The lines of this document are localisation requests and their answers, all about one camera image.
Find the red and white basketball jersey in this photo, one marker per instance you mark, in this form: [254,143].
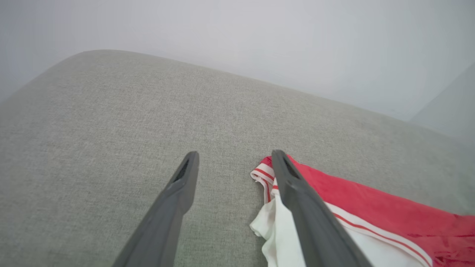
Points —
[371,211]

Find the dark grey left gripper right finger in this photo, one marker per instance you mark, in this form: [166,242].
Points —
[315,222]

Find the grey fabric sofa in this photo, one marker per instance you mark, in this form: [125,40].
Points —
[185,118]

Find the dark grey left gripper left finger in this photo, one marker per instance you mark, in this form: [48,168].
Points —
[167,218]

